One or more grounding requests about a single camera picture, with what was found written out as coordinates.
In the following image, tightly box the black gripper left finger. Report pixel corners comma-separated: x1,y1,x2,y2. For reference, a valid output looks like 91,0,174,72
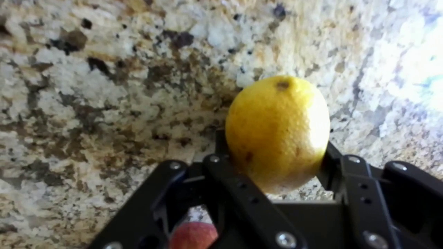
87,131,309,249

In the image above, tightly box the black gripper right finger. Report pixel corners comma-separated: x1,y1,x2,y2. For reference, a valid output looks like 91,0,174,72
317,140,443,249

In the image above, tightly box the red yellow apple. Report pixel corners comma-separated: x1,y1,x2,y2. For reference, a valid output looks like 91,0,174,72
168,220,219,249

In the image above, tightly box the yellow lemon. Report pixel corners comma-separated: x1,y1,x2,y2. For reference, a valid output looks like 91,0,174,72
224,75,332,196

